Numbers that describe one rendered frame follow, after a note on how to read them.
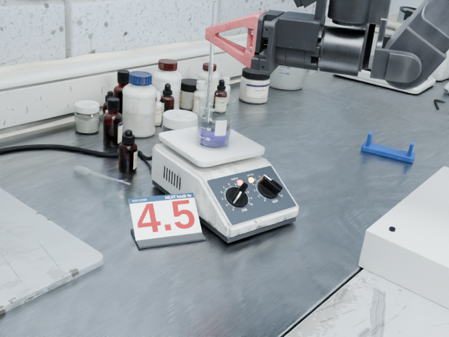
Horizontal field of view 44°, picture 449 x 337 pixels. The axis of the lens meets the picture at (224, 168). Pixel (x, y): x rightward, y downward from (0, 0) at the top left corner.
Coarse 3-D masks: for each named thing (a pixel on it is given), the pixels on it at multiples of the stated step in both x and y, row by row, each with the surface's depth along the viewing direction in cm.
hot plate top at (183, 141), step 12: (168, 132) 84; (180, 132) 84; (192, 132) 84; (168, 144) 81; (180, 144) 80; (192, 144) 80; (240, 144) 82; (252, 144) 82; (192, 156) 76; (204, 156) 77; (216, 156) 77; (228, 156) 77; (240, 156) 79; (252, 156) 80
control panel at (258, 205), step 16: (240, 176) 78; (256, 176) 79; (272, 176) 80; (224, 192) 75; (256, 192) 77; (224, 208) 73; (240, 208) 74; (256, 208) 75; (272, 208) 76; (288, 208) 78
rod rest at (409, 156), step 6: (372, 132) 109; (366, 144) 108; (372, 144) 110; (378, 144) 110; (366, 150) 108; (372, 150) 108; (378, 150) 107; (384, 150) 108; (390, 150) 108; (396, 150) 108; (402, 150) 108; (408, 150) 105; (390, 156) 107; (396, 156) 106; (402, 156) 106; (408, 156) 106; (414, 156) 106
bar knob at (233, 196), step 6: (246, 186) 75; (228, 192) 75; (234, 192) 75; (240, 192) 73; (228, 198) 74; (234, 198) 73; (240, 198) 73; (246, 198) 75; (234, 204) 74; (240, 204) 74; (246, 204) 75
